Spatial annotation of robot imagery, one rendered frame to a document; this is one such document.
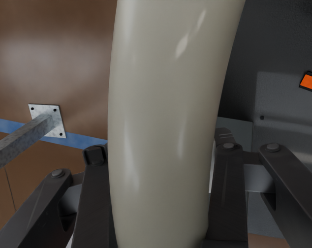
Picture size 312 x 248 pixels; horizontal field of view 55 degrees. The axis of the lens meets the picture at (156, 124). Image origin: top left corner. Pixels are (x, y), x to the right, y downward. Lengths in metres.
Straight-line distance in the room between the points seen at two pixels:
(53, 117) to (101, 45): 0.53
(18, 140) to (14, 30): 0.55
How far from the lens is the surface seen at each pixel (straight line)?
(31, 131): 1.64
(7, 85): 1.88
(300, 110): 1.35
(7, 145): 1.53
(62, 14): 1.52
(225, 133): 0.17
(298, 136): 1.41
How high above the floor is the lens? 1.25
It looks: 58 degrees down
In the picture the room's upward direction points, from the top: 145 degrees counter-clockwise
